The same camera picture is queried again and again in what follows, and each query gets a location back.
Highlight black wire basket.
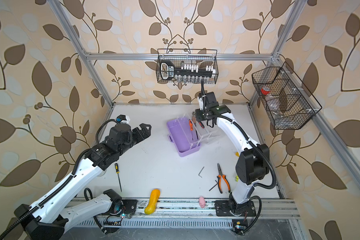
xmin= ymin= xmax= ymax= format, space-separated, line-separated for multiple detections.
xmin=156 ymin=48 xmax=219 ymax=85
xmin=252 ymin=62 xmax=322 ymax=130

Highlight black socket set holder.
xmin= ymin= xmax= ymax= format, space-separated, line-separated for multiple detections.
xmin=157 ymin=60 xmax=218 ymax=83

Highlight orange handle pliers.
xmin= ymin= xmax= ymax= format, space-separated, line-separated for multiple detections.
xmin=217 ymin=163 xmax=231 ymax=194

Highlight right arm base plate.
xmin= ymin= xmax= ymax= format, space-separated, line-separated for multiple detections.
xmin=215 ymin=200 xmax=257 ymax=217

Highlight pink pig toy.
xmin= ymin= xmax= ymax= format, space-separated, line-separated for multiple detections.
xmin=199 ymin=197 xmax=206 ymax=208

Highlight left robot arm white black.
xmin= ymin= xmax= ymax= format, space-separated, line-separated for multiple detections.
xmin=0 ymin=115 xmax=152 ymax=240

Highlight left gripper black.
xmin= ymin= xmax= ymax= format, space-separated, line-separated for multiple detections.
xmin=116 ymin=122 xmax=151 ymax=157

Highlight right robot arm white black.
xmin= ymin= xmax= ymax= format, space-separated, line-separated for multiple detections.
xmin=195 ymin=91 xmax=277 ymax=236

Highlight yellow banana toy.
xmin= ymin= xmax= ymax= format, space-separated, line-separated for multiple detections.
xmin=235 ymin=152 xmax=240 ymax=182

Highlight purple clear plastic tool box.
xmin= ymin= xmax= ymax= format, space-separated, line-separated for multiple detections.
xmin=166 ymin=113 xmax=219 ymax=157

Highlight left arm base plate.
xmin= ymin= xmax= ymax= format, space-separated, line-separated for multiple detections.
xmin=101 ymin=198 xmax=138 ymax=217

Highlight orange handle screwdriver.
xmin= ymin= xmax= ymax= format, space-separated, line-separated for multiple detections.
xmin=189 ymin=119 xmax=194 ymax=141

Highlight back black wire basket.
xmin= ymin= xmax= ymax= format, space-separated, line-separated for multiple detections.
xmin=156 ymin=48 xmax=219 ymax=85

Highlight yellow black thin screwdriver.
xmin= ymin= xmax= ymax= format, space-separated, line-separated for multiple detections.
xmin=115 ymin=163 xmax=123 ymax=192

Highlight right black wire basket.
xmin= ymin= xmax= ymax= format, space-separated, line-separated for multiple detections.
xmin=252 ymin=62 xmax=322 ymax=130

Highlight red capped clear bottle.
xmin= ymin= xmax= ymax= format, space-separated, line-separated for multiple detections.
xmin=261 ymin=86 xmax=276 ymax=101

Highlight yellow squash toy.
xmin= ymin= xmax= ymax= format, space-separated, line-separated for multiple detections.
xmin=144 ymin=189 xmax=161 ymax=215

